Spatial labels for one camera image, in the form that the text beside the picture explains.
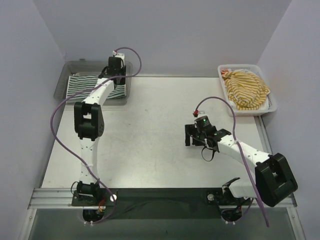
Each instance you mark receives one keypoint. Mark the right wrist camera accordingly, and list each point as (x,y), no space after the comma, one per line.
(202,122)

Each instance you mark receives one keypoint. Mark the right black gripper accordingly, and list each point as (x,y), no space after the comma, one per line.
(189,135)

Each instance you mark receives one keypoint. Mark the clear grey plastic container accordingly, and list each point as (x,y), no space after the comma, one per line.
(82,75)

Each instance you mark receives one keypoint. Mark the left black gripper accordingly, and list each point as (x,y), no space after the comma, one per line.
(119,79)

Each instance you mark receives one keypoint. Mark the yellow white striped towel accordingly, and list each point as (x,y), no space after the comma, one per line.
(245,89)

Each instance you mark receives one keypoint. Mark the white plastic basket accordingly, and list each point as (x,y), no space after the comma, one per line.
(268,107)

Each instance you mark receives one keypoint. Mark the aluminium frame rail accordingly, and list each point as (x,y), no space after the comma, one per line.
(274,180)

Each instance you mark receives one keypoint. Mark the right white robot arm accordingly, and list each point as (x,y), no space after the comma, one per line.
(273,179)

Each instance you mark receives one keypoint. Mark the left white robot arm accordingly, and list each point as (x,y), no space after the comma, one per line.
(89,125)

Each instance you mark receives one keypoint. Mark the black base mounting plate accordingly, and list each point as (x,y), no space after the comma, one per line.
(206,196)

